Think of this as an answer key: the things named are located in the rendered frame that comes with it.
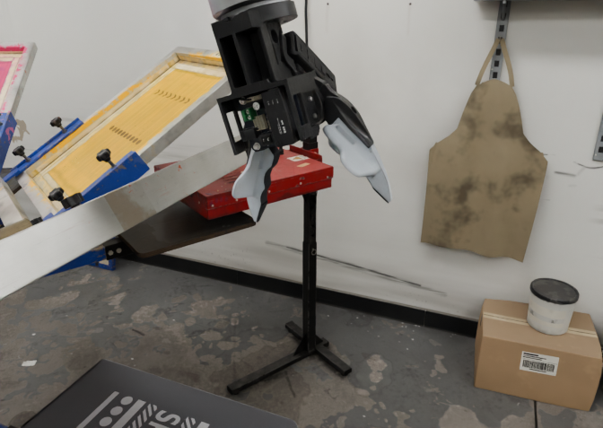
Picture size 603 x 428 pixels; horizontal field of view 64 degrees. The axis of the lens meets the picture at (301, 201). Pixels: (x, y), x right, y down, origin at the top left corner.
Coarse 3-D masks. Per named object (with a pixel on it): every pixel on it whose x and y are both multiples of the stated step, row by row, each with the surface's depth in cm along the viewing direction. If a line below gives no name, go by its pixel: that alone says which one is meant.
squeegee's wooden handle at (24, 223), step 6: (18, 222) 99; (24, 222) 100; (30, 222) 100; (6, 228) 96; (12, 228) 97; (18, 228) 98; (24, 228) 99; (0, 234) 95; (6, 234) 96; (12, 234) 96
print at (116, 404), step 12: (108, 396) 99; (120, 396) 99; (96, 408) 96; (108, 408) 96; (120, 408) 96; (132, 408) 96; (144, 408) 96; (156, 408) 96; (84, 420) 93; (96, 420) 93; (108, 420) 93; (120, 420) 93; (132, 420) 93; (144, 420) 93; (156, 420) 93; (168, 420) 93; (180, 420) 93; (192, 420) 93
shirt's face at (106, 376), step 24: (72, 384) 102; (96, 384) 102; (120, 384) 102; (144, 384) 102; (168, 384) 102; (48, 408) 96; (72, 408) 96; (168, 408) 96; (192, 408) 96; (216, 408) 96; (240, 408) 96
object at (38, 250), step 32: (192, 160) 55; (224, 160) 60; (128, 192) 46; (160, 192) 49; (192, 192) 53; (64, 224) 39; (96, 224) 42; (128, 224) 45; (0, 256) 34; (32, 256) 36; (64, 256) 38; (0, 288) 34
